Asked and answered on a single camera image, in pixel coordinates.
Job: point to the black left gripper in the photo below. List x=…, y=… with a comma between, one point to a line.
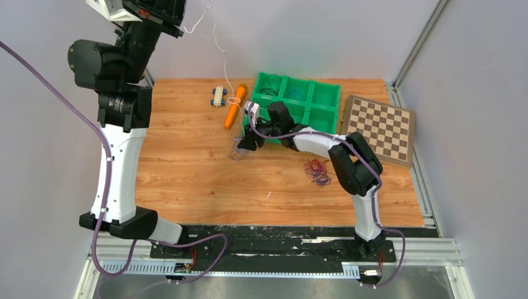
x=158, y=15

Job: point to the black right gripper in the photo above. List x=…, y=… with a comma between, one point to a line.
x=251, y=140

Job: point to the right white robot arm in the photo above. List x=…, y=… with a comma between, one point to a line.
x=356, y=166

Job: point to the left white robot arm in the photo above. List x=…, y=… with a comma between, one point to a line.
x=114, y=72

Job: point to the green compartment tray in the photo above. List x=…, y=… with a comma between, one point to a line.
x=309, y=102

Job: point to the orange carrot toy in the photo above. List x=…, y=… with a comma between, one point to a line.
x=235, y=105

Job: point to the white blue toy car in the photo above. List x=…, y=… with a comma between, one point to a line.
x=218, y=99

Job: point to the wooden chessboard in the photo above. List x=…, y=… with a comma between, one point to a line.
x=389, y=130

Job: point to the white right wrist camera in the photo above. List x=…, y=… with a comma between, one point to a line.
x=252, y=110

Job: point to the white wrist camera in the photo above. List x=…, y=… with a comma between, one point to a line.
x=112, y=10
x=252, y=110

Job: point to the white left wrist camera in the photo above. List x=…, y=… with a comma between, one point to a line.
x=112, y=10

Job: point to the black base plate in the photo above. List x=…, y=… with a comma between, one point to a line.
x=274, y=249

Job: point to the aluminium rail frame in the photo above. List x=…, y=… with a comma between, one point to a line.
x=412, y=252

